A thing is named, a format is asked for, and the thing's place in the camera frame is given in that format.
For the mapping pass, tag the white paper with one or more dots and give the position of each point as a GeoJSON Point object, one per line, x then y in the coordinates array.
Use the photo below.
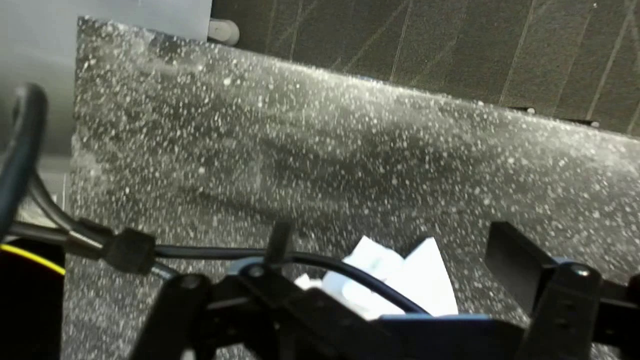
{"type": "Point", "coordinates": [401, 273]}

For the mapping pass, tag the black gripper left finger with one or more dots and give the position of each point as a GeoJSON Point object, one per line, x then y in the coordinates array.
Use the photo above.
{"type": "Point", "coordinates": [221, 313]}

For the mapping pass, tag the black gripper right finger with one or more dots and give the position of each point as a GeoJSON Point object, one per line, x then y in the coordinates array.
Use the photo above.
{"type": "Point", "coordinates": [566, 313]}

